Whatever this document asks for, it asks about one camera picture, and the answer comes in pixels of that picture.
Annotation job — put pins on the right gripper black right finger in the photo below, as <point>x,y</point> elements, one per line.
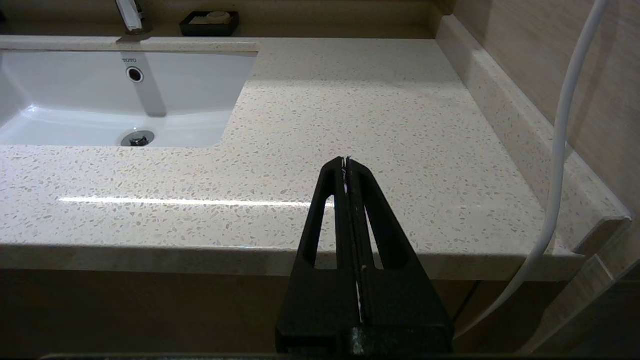
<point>400,305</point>

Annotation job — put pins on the chrome faucet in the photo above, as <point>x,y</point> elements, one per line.
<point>129,15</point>

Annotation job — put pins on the brown vanity cabinet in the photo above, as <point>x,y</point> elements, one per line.
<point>150,310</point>

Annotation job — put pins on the black soap dish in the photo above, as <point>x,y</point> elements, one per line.
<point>200,31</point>

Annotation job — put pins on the white sink basin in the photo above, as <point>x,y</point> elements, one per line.
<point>75,95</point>

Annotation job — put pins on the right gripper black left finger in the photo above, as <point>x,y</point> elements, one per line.
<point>320,300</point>

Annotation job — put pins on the chrome sink drain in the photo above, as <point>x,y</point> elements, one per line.
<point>137,138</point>

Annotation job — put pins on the beige soap bar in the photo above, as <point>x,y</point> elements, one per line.
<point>217,17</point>

